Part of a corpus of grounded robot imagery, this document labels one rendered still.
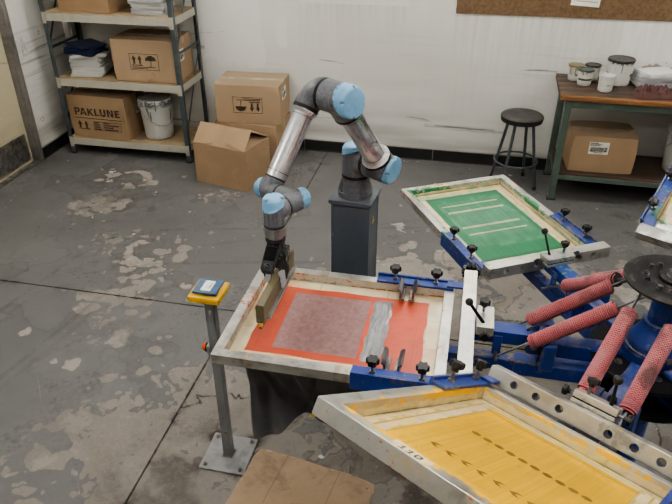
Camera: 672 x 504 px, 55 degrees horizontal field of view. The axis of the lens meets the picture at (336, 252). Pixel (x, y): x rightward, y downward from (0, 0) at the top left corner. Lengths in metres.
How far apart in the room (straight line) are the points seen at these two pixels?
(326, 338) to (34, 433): 1.79
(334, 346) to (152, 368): 1.69
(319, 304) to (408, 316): 0.34
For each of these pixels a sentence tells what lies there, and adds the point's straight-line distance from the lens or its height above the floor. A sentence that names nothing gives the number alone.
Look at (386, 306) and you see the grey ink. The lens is 2.49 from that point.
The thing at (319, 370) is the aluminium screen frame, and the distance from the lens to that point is 2.17.
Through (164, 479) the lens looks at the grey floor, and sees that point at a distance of 3.24.
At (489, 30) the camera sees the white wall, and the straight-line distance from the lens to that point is 5.79.
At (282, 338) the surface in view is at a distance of 2.35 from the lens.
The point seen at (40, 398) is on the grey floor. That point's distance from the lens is 3.82.
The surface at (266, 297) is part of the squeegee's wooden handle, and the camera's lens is 2.24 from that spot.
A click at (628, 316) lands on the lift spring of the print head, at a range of 2.16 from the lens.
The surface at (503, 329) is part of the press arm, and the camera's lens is 2.32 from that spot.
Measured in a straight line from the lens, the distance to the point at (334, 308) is 2.49.
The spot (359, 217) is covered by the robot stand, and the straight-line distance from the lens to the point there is 2.73.
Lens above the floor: 2.44
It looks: 32 degrees down
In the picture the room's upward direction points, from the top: straight up
